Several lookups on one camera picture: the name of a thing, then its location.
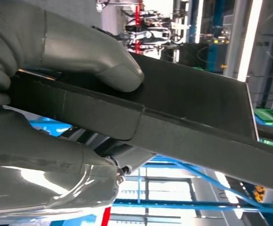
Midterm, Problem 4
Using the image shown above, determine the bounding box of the long ceiling light strip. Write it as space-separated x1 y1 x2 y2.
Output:
237 0 264 83

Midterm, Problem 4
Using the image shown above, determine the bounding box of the blue metal shelf rack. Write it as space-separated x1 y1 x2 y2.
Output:
29 117 273 226

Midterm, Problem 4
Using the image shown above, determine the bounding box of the green plastic crate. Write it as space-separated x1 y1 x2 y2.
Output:
253 107 273 130

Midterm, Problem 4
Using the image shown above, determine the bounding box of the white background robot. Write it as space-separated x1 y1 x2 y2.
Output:
121 0 190 60

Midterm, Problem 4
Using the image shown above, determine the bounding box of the red barrier belt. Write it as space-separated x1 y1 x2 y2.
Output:
100 207 112 226

